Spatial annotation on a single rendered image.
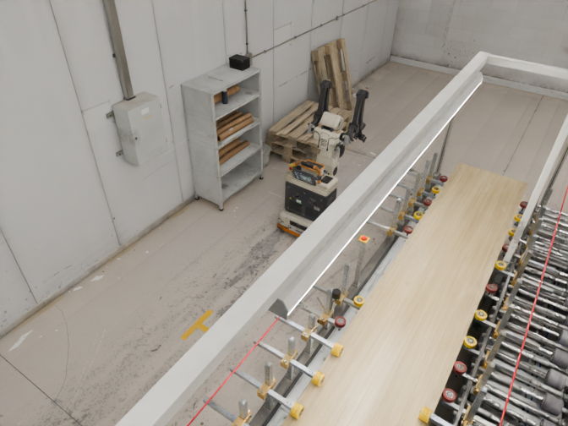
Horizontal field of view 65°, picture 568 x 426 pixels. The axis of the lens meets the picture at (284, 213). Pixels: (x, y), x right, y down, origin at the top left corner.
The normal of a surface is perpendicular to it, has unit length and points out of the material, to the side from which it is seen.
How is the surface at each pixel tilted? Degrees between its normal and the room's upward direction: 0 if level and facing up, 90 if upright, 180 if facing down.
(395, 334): 0
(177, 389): 0
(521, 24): 90
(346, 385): 0
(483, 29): 90
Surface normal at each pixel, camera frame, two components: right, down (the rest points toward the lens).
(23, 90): 0.83, 0.35
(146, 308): 0.01, -0.79
